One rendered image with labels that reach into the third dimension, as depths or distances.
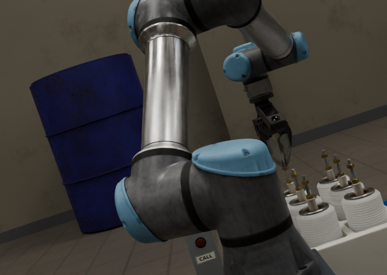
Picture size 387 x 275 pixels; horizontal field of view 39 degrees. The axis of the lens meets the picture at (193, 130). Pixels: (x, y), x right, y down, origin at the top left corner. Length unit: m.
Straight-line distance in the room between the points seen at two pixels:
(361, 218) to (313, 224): 0.12
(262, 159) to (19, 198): 3.46
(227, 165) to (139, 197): 0.16
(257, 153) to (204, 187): 0.09
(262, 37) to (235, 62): 0.20
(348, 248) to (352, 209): 0.10
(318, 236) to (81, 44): 2.92
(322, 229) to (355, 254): 0.09
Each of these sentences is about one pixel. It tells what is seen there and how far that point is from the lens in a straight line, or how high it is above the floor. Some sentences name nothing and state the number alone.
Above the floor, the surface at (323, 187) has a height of 0.24.
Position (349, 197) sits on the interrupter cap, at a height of 0.25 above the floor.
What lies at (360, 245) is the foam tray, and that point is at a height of 0.16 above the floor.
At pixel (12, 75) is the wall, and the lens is 4.11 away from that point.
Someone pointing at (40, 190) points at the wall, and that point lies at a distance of 4.12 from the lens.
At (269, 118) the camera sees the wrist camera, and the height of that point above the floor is 0.48.
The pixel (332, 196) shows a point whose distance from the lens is 1.49.
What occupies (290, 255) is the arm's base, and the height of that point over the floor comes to 0.35.
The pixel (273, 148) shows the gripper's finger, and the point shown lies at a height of 0.39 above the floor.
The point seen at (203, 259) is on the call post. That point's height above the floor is 0.22.
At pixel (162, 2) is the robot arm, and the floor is 0.80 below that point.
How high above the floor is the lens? 0.63
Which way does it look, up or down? 4 degrees down
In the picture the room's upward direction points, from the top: 19 degrees counter-clockwise
